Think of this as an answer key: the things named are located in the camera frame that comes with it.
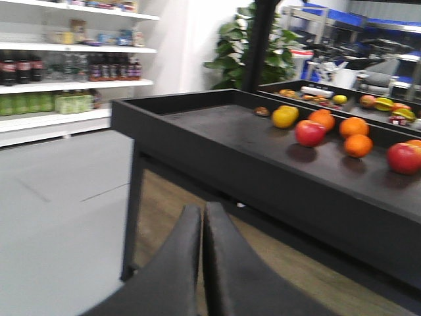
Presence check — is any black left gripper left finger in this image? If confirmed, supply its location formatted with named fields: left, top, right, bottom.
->
left=84, top=204, right=201, bottom=315

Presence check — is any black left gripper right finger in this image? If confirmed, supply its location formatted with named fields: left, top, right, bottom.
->
left=203, top=202, right=329, bottom=315

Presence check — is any red apple left of basket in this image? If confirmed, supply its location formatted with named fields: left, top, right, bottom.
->
left=295, top=120, right=326, bottom=147

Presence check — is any red apple behind basket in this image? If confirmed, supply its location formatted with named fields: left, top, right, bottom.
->
left=387, top=142, right=420, bottom=175

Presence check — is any black wooden produce stand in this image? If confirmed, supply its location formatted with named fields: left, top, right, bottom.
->
left=111, top=78, right=421, bottom=313

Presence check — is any yellow apple front left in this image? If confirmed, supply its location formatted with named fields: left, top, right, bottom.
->
left=271, top=109, right=296, bottom=128

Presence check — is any yellow apple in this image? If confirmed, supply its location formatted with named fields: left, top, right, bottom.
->
left=278, top=105, right=299, bottom=120
left=271, top=109, right=296, bottom=128

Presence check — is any brown round fruit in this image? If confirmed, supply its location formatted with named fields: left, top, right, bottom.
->
left=253, top=107, right=270, bottom=117

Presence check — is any yellow apple back left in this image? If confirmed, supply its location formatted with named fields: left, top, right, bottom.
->
left=278, top=105, right=299, bottom=120

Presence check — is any orange behind red apple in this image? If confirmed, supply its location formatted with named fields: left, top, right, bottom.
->
left=344, top=134, right=374, bottom=158

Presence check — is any orange with knob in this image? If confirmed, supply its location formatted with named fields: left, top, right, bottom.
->
left=308, top=109, right=335, bottom=132

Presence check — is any round orange back centre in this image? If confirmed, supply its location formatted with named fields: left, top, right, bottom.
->
left=339, top=117, right=369, bottom=139

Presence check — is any white packaged tray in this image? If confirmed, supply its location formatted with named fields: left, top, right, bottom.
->
left=301, top=86, right=334, bottom=98

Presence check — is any yellow lemon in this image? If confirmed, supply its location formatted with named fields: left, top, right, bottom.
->
left=332, top=95, right=348, bottom=105

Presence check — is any pink peach back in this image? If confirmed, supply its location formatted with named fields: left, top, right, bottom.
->
left=359, top=95, right=376, bottom=109

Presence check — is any yellow starfruit back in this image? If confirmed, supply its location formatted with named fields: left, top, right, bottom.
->
left=374, top=97, right=394, bottom=112

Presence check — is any green potted plant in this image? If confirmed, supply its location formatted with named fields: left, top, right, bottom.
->
left=203, top=1, right=299, bottom=91

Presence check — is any orange persimmon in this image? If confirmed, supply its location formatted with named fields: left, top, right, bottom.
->
left=391, top=103, right=412, bottom=111

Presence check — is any yellow starfruit large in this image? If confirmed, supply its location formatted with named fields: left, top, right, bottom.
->
left=392, top=108, right=416, bottom=122

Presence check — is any white store shelving unit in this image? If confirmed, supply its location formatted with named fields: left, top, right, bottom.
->
left=1, top=1, right=159, bottom=147

